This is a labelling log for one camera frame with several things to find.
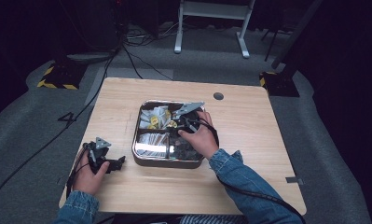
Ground person's striped clothing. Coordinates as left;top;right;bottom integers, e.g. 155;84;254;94
178;214;248;224

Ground person's left hand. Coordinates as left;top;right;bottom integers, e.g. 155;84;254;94
72;151;111;197

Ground dark slanted stand pole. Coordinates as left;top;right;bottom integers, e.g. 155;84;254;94
271;0;325;71

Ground black tripod legs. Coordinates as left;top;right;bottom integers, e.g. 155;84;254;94
260;27;292;63

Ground square metal divided tray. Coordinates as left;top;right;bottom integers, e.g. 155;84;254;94
131;99;206;170

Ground grey tape piece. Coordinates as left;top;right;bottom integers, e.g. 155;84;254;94
284;175;305;186

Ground pile of white brown packets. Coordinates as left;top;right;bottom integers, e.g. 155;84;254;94
134;132;170;159

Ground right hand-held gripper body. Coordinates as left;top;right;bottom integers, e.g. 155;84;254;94
172;101;206;135

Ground white metal desk frame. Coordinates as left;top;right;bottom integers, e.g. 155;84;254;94
173;0;256;60

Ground black yellow striped stand base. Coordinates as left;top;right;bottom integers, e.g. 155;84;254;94
36;63;86;91
258;71;301;98

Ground long black floor cable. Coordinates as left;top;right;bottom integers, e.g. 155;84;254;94
0;46;121;209

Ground thin black floor cable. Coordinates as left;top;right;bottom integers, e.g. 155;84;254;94
121;45;173;81

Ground bundle of floor cables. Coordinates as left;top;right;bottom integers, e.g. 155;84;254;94
123;21;187;49

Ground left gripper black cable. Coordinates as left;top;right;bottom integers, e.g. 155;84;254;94
65;142;96;200

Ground pile of white yellow packets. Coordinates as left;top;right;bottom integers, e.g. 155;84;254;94
139;105;177;131

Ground person's right hand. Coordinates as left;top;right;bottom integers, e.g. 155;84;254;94
177;110;220;161

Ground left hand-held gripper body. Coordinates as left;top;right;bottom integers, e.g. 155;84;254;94
82;136;121;175

